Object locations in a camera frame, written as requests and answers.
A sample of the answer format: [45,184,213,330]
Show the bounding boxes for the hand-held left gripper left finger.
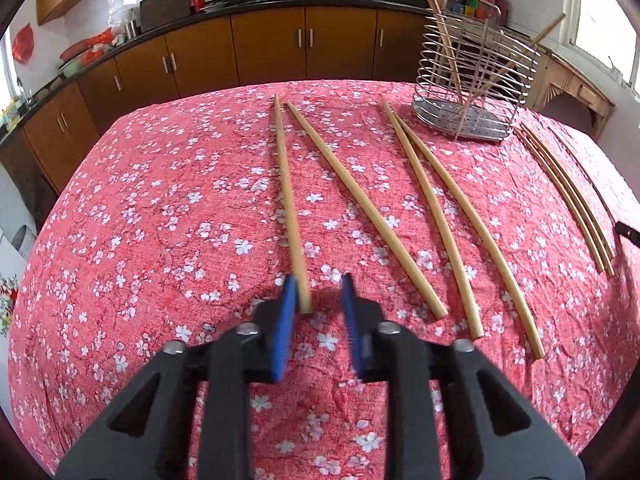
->
[55,274,300,480]

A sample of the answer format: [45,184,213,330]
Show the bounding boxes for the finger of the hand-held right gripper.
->
[615,221,640,247]

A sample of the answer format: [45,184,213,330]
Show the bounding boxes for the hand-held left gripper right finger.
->
[341,273,586,480]

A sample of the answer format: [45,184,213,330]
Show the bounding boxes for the metal wire chopstick holder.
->
[411,0,543,145]

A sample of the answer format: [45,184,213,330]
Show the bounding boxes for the pink floral tablecloth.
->
[7,80,640,480]

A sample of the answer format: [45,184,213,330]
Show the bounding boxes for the wooden side table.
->
[527,47,617,137]

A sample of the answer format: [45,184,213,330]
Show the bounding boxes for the large window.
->
[572,0,640,88]

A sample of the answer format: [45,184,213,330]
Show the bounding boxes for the white appliance with flower sticker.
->
[0,167,42,338]

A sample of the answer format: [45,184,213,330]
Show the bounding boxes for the colourful bottles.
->
[449,0,487,19]

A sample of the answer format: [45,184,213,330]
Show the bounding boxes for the brown lower kitchen cabinets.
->
[0,4,441,196]

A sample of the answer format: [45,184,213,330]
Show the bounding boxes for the black kitchen countertop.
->
[0,0,451,148]

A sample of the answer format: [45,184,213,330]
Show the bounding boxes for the green basin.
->
[59,57,92,79]

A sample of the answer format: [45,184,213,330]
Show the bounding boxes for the red bags on counter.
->
[61,29,117,65]

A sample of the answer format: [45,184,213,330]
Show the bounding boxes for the dark cutting board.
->
[139,0,193,33]

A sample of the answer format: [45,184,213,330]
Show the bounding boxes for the red bag on wall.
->
[12,25,36,64]

